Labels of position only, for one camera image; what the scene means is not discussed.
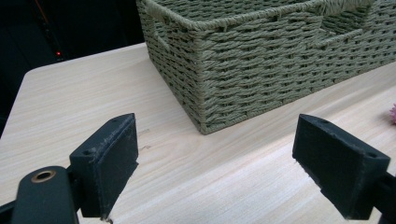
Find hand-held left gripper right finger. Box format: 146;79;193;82
291;113;391;221

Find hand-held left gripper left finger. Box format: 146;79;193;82
68;112;140;219

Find green woven basket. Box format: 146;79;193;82
135;0;396;135

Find dark stand with red light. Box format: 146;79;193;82
33;0;65;63

